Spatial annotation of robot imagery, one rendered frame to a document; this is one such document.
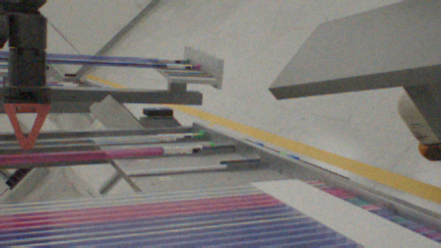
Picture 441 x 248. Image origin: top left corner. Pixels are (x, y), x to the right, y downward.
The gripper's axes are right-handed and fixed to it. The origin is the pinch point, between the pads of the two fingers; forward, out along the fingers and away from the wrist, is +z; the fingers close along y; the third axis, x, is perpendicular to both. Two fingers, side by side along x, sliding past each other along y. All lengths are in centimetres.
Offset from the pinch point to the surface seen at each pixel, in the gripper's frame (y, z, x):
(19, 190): -119, 38, 1
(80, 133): -8.2, -0.4, 9.2
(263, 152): 21.3, -2.2, 30.2
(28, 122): -440, 54, 14
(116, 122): -37.4, 1.4, 21.3
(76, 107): -85, 3, 18
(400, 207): 49, -2, 30
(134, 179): 24.4, 0.3, 11.6
